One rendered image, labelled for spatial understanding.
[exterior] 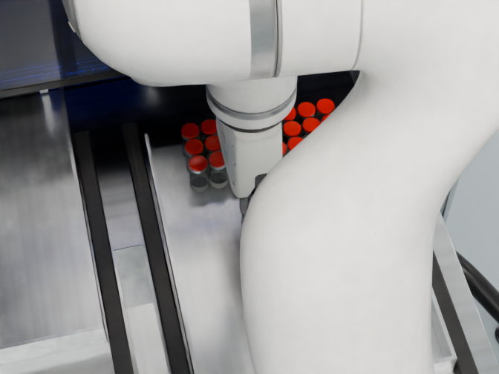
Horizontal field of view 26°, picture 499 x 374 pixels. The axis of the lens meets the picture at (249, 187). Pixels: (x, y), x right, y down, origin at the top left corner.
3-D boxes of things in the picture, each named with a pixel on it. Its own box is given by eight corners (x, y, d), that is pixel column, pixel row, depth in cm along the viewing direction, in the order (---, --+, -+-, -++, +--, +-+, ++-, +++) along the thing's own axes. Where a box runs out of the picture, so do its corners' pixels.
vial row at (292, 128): (184, 162, 125) (183, 139, 121) (335, 134, 127) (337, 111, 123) (188, 178, 124) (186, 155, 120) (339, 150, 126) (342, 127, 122)
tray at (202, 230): (146, 151, 126) (144, 133, 123) (361, 111, 129) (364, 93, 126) (203, 425, 108) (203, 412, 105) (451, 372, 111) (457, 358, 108)
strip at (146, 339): (119, 275, 117) (113, 249, 112) (145, 269, 118) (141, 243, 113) (143, 395, 110) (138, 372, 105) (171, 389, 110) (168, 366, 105)
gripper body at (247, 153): (200, 56, 103) (205, 125, 112) (223, 142, 97) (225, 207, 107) (278, 42, 103) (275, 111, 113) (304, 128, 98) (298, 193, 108)
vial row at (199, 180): (188, 178, 124) (186, 156, 120) (339, 150, 126) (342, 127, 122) (191, 194, 122) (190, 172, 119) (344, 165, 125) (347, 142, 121)
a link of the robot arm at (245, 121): (196, 46, 100) (197, 66, 103) (215, 122, 96) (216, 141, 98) (284, 31, 101) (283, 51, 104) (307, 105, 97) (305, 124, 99)
